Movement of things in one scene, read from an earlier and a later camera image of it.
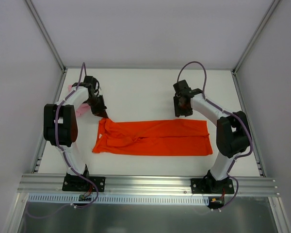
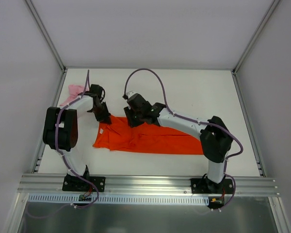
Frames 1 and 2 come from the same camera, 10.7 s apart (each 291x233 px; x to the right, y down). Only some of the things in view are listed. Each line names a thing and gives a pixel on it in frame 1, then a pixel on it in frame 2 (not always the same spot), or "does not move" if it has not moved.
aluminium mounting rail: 52,185 does not move
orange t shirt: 167,138 does not move
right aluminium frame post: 272,8 does not move
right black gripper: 182,109 -> 132,117
